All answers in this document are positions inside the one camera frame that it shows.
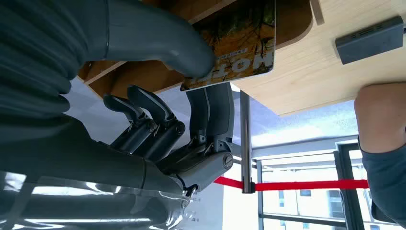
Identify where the person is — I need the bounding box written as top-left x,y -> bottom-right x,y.
353,82 -> 406,228

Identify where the clear plastic cover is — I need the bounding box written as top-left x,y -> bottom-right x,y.
0,171 -> 199,230

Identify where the ribbed grey right arm sleeve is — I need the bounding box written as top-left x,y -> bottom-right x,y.
0,0 -> 109,121

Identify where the chrome barrier pole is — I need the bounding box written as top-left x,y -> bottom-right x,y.
239,90 -> 256,194

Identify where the red barrier belt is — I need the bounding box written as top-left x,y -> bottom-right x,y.
214,176 -> 370,191

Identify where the white building outside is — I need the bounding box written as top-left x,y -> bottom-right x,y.
262,187 -> 350,230

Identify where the grey slotted box device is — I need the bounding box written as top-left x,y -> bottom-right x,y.
335,16 -> 405,65

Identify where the dark window frame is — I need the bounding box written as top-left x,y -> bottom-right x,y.
233,135 -> 406,230

